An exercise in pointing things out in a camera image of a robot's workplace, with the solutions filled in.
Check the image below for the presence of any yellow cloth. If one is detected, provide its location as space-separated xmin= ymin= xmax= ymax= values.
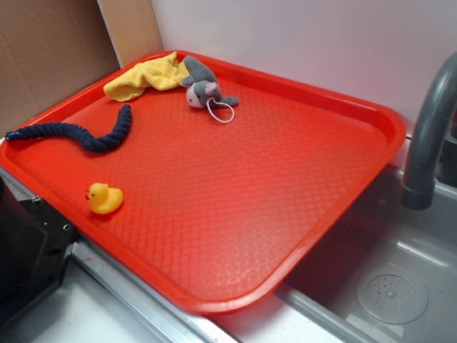
xmin=103 ymin=51 xmax=190 ymax=102

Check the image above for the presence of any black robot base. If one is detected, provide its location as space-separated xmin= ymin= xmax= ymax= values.
xmin=1 ymin=181 xmax=74 ymax=329

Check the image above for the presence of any red plastic tray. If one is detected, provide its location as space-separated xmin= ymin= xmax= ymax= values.
xmin=1 ymin=56 xmax=406 ymax=314

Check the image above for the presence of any yellow rubber duck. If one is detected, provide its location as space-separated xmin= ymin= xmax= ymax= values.
xmin=86 ymin=183 xmax=124 ymax=214

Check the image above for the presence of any brown cardboard panel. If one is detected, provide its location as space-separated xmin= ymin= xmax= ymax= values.
xmin=1 ymin=1 xmax=163 ymax=133

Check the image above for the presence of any grey plastic faucet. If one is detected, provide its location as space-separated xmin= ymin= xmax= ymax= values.
xmin=401 ymin=54 xmax=456 ymax=210

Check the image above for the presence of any grey plastic sink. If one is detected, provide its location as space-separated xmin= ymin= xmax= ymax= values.
xmin=216 ymin=168 xmax=456 ymax=342

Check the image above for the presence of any grey plush mouse toy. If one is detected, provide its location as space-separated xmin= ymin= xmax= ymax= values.
xmin=182 ymin=56 xmax=239 ymax=124

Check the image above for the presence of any dark blue twisted rope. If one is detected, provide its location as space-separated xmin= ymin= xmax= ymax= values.
xmin=5 ymin=103 xmax=133 ymax=154

